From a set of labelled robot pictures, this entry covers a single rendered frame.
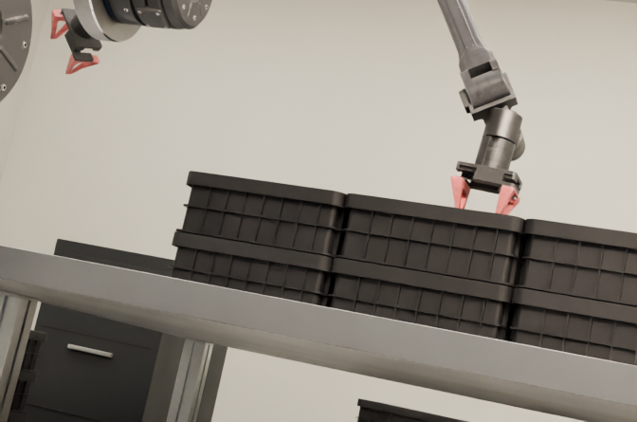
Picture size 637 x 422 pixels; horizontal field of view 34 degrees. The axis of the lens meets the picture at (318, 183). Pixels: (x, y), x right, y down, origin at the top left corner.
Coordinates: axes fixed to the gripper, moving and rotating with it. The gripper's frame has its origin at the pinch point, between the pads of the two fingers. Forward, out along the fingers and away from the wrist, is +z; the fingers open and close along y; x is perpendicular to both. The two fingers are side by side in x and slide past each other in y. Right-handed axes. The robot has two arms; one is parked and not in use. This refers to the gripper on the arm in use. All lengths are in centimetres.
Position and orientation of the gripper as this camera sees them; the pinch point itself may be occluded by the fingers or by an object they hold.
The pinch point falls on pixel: (475, 224)
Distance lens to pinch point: 173.6
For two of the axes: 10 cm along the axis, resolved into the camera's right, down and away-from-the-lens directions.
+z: -2.9, 9.3, -2.1
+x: -3.3, -3.0, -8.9
